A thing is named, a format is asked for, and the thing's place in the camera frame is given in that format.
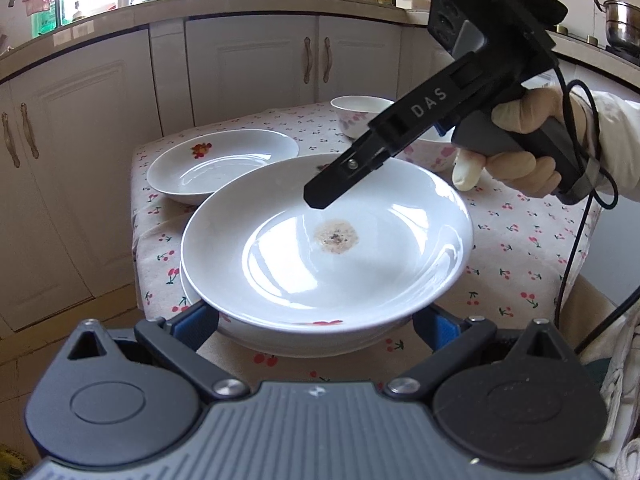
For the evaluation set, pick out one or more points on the right gloved hand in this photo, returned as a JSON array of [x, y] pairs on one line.
[[529, 175]]

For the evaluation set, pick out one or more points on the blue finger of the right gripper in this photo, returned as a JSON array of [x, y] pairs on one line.
[[366, 155]]

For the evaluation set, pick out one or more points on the cherry print tablecloth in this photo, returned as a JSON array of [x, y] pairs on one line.
[[513, 276]]

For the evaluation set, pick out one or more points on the far deep fruit plate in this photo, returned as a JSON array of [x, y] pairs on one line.
[[194, 169]]

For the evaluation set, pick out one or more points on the chrome kitchen faucet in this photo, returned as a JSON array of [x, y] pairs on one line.
[[46, 15]]

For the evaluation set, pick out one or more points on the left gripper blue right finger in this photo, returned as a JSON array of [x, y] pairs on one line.
[[437, 327]]

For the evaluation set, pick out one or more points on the black wok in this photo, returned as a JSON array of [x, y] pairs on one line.
[[549, 13]]

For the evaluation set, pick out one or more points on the white plastic tray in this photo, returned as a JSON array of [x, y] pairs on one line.
[[419, 5]]

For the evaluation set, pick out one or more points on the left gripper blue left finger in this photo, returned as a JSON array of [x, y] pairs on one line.
[[194, 325]]

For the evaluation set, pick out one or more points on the floral bowl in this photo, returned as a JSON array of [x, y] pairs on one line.
[[355, 112], [432, 151]]

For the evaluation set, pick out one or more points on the steel cooking pot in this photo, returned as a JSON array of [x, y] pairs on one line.
[[622, 24]]

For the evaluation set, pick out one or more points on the white sleeved right forearm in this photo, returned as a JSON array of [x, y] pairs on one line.
[[618, 120]]

